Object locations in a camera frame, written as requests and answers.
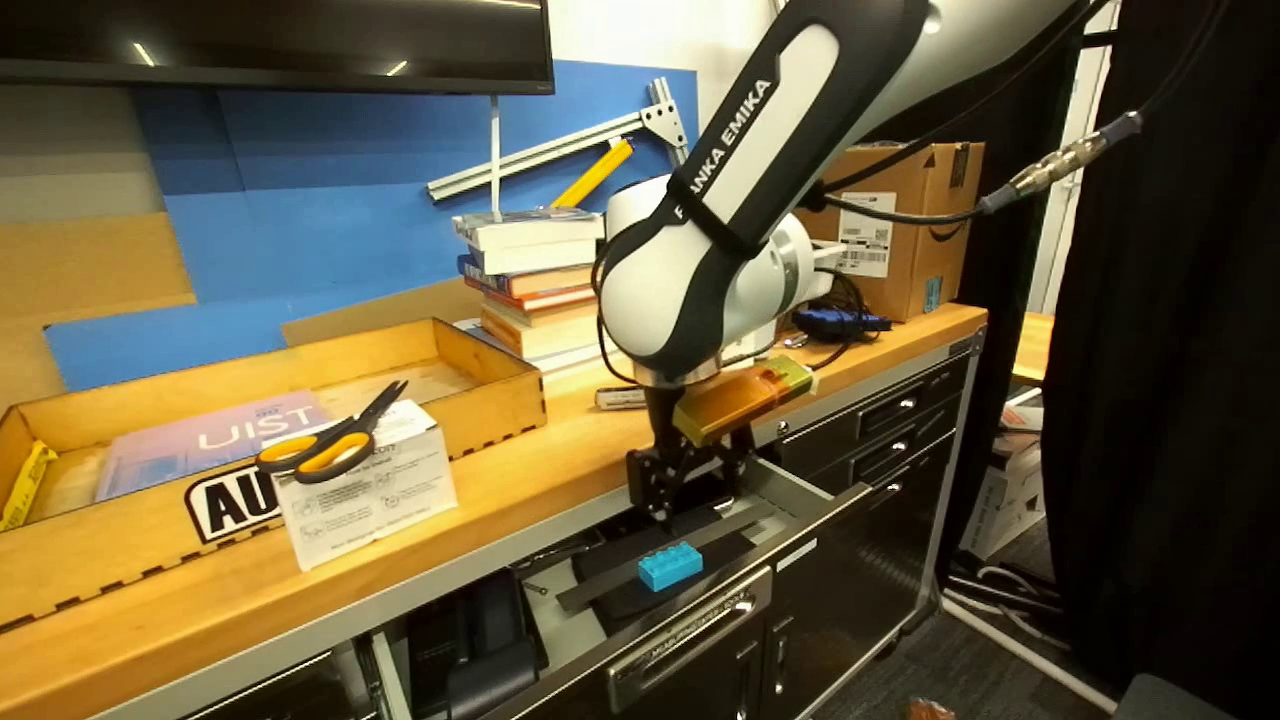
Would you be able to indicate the wooden laser-cut tray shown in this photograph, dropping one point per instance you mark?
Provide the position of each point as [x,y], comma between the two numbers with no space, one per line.
[123,534]

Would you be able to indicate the red brown book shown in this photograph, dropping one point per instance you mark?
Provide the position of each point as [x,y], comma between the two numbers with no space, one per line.
[534,284]

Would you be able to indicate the blue black hand tool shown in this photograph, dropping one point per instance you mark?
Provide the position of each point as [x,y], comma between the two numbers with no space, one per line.
[836,321]

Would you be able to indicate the yellow strip object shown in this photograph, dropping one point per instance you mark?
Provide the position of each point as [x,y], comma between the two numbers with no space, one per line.
[26,487]

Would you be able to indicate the yellow bar tool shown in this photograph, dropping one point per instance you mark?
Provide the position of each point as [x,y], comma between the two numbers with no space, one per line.
[592,173]

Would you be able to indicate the purple UIST booklet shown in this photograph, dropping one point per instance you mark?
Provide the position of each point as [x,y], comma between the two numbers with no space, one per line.
[203,440]

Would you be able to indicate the thin metal rod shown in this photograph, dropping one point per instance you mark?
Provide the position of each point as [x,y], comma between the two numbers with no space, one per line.
[494,162]

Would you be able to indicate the small silver tin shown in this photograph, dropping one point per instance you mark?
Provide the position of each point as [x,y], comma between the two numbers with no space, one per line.
[617,399]

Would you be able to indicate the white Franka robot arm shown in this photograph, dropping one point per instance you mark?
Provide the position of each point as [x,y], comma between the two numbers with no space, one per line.
[744,173]

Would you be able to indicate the white paper label sheet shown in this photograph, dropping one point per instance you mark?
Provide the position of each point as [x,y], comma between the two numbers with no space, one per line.
[374,502]

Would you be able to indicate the black drawer cabinet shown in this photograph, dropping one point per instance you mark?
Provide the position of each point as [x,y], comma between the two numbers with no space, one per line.
[882,505]

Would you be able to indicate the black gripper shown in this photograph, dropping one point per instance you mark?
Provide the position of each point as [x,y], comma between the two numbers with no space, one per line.
[667,425]

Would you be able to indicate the black case under bench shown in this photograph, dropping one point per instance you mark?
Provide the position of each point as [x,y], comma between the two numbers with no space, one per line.
[472,647]

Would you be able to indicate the black wall monitor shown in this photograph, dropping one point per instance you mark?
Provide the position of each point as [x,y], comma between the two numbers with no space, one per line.
[266,42]

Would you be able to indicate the brown cardboard shipping box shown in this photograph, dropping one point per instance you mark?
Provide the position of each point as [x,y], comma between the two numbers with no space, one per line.
[920,225]

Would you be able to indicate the blue foam board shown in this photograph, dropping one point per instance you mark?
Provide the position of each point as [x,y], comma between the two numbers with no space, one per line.
[304,225]

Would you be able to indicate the open grey metal drawer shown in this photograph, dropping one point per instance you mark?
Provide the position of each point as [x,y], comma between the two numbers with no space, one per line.
[695,614]

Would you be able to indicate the black curtain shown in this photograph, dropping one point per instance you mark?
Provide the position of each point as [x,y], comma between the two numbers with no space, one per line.
[1172,402]

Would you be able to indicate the white thick book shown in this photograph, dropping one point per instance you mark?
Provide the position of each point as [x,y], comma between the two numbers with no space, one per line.
[524,240]

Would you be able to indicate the black flat drawer insert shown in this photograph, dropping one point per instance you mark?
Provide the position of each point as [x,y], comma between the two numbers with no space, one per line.
[615,583]

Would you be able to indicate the tan book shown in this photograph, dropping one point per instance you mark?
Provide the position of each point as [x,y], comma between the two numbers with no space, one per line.
[542,329]

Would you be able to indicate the black white letter sticker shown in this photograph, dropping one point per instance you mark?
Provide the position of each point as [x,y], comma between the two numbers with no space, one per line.
[231,505]

